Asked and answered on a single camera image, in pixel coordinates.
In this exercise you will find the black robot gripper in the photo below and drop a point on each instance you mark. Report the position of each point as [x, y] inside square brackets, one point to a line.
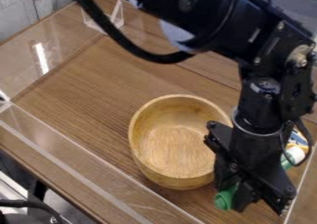
[247, 153]

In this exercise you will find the green Expo marker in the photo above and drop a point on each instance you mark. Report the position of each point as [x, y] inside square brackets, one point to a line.
[295, 152]

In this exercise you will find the brown wooden bowl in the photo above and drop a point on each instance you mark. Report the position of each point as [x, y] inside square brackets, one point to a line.
[165, 134]

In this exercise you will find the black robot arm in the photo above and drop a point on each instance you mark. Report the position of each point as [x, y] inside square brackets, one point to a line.
[271, 46]

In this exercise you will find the yellow blue fish toy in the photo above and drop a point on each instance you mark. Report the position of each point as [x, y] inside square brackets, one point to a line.
[298, 141]

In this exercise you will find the black table leg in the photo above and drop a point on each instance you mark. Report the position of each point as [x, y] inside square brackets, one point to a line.
[38, 190]

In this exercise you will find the clear acrylic tray wall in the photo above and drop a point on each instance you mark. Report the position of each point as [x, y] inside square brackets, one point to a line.
[70, 88]

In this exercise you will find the clear acrylic corner bracket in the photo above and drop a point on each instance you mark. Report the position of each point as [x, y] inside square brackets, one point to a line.
[115, 17]

